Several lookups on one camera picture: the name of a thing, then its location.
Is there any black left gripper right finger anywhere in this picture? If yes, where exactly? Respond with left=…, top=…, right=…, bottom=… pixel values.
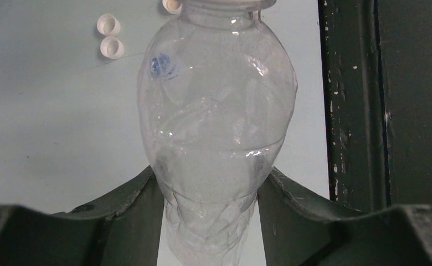
left=258, top=168, right=432, bottom=265

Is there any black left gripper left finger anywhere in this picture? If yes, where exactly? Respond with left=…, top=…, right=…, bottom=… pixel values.
left=0, top=167, right=163, bottom=265

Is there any clear ribbed plastic bottle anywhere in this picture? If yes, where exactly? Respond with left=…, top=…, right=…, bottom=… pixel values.
left=137, top=1, right=297, bottom=265

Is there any blue bottle cap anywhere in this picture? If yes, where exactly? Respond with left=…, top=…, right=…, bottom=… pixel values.
left=150, top=53, right=179, bottom=80

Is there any white bottle cap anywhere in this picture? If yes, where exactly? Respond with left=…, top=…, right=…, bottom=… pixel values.
left=100, top=36, right=125, bottom=60
left=96, top=13, right=121, bottom=37

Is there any cream bottle cap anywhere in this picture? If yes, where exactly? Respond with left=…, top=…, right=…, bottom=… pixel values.
left=162, top=0, right=182, bottom=15

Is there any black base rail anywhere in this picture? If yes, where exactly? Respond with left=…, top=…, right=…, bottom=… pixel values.
left=318, top=1, right=432, bottom=212

